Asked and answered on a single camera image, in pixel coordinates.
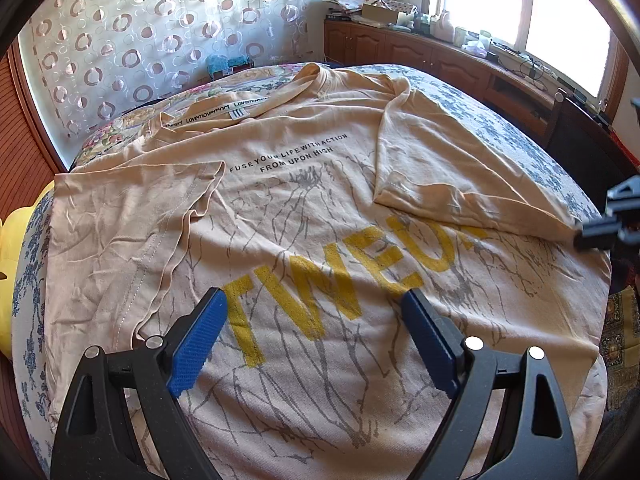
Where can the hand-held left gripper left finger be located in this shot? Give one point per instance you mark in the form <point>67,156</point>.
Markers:
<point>197,340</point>

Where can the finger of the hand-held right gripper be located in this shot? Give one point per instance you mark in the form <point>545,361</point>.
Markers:
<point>600,232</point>

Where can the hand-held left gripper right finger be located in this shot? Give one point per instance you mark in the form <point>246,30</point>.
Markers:
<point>430,340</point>

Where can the beige printed t-shirt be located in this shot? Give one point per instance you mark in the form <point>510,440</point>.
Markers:
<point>310,200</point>

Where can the gold patterned cloth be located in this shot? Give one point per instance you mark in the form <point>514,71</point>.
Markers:
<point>622,330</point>

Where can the blue floral bed sheet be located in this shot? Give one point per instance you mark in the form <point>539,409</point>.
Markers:
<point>500,130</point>

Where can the yellow plush toy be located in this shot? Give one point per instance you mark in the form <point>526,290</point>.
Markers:
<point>15,260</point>

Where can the window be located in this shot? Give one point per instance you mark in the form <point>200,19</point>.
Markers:
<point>550,5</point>

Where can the wooden cabinet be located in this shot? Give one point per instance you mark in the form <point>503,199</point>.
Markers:
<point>430,57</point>

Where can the white plastic bottle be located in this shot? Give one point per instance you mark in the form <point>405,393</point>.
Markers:
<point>442,26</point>

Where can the teal box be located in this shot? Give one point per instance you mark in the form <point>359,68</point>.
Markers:
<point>227,65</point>

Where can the cardboard box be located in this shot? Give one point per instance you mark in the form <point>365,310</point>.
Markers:
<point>377,14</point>

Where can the sheer circle-patterned curtain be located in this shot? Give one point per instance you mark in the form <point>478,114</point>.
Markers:
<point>150,25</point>

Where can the patterned paper pile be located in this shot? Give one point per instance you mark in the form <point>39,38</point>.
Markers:
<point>350,2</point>

